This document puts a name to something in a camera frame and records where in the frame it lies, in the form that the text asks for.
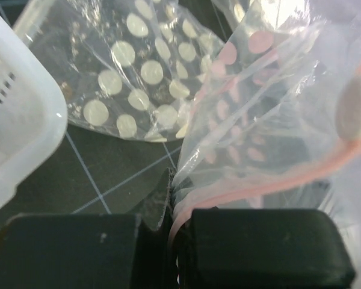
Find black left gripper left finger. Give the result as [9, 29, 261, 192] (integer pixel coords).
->
[0, 169, 173, 288]

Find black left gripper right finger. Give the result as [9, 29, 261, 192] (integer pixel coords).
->
[173, 177, 356, 289]

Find pink-zipper clear zip bag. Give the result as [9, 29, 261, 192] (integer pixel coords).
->
[168, 0, 361, 241]

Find white perforated plastic basket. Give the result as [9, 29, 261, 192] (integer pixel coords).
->
[0, 16, 67, 209]

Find white-dotted clear zip bag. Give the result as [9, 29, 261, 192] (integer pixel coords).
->
[14, 1, 223, 143]

